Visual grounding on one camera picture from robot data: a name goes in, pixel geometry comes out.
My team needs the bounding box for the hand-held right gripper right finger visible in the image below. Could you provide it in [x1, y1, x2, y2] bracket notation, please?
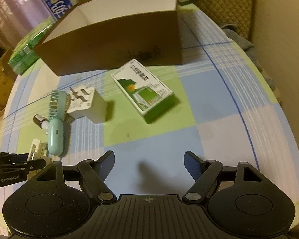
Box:
[183, 150, 265, 205]

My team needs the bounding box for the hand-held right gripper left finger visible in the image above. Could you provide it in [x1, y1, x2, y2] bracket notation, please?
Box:
[35, 150, 117, 205]

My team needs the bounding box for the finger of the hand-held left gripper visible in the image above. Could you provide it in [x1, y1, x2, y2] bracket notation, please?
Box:
[0, 158, 47, 176]
[0, 151, 30, 165]

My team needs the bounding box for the white hair clip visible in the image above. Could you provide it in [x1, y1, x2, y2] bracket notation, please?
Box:
[27, 138, 52, 161]

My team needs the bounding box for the teal handheld mini fan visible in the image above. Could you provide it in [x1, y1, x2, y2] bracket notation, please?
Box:
[47, 89, 72, 156]

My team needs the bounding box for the small brown bottle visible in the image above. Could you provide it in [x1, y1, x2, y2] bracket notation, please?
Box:
[33, 114, 51, 130]

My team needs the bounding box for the white charger plug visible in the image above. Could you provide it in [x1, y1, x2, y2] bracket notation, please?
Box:
[85, 88, 108, 124]

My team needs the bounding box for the green medicine box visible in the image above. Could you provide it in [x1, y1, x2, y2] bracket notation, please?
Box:
[111, 58, 175, 124]

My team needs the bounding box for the brown cardboard box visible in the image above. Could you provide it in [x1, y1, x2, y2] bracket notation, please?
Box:
[33, 0, 184, 77]

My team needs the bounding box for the checked tablecloth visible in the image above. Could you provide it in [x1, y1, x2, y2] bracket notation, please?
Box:
[0, 2, 299, 205]

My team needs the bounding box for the tan cardboard box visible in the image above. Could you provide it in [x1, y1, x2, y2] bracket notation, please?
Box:
[0, 47, 18, 120]

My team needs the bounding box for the green drink carton pack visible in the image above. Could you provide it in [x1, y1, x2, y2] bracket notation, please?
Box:
[8, 16, 57, 75]

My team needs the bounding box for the grey cloth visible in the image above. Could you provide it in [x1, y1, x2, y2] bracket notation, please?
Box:
[221, 22, 280, 98]

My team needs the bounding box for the pink curtain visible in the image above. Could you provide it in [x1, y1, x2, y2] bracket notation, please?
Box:
[0, 0, 66, 48]

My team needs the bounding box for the beige quilted chair cover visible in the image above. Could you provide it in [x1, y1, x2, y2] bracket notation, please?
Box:
[194, 0, 255, 43]

